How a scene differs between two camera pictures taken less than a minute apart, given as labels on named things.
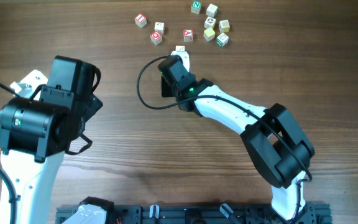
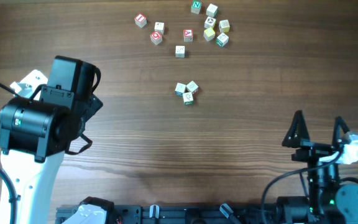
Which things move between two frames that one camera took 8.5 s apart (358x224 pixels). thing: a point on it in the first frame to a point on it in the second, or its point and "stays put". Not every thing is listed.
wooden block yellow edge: (224, 26) stays put
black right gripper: (165, 89) to (316, 148)
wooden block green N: (196, 7) stays put
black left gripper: (94, 104) stays put
